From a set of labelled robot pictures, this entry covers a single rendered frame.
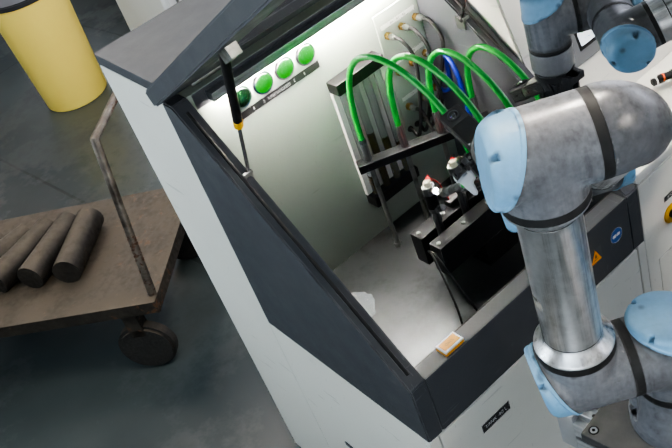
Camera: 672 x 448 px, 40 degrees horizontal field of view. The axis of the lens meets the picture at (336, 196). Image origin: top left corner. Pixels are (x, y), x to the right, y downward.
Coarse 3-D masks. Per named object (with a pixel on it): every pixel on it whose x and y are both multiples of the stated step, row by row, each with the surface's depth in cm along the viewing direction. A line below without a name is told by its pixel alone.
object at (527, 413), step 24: (624, 264) 211; (600, 288) 208; (624, 288) 214; (600, 312) 211; (624, 312) 218; (504, 384) 197; (528, 384) 202; (480, 408) 194; (504, 408) 199; (528, 408) 206; (456, 432) 191; (480, 432) 197; (504, 432) 203; (528, 432) 209; (552, 432) 215
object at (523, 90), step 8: (528, 80) 174; (536, 80) 169; (512, 88) 176; (520, 88) 172; (528, 88) 170; (536, 88) 168; (544, 88) 167; (512, 96) 175; (520, 96) 173; (528, 96) 171
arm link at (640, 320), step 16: (640, 304) 136; (656, 304) 136; (624, 320) 135; (640, 320) 134; (656, 320) 133; (624, 336) 134; (640, 336) 132; (656, 336) 131; (640, 352) 132; (656, 352) 131; (640, 368) 132; (656, 368) 132; (640, 384) 133; (656, 384) 134
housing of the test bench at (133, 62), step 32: (192, 0) 215; (224, 0) 209; (160, 32) 206; (192, 32) 201; (128, 64) 198; (160, 64) 193; (128, 96) 207; (160, 128) 202; (160, 160) 217; (192, 192) 212; (192, 224) 230; (224, 256) 224; (224, 288) 243; (256, 320) 237; (256, 352) 258; (288, 384) 252; (288, 416) 276
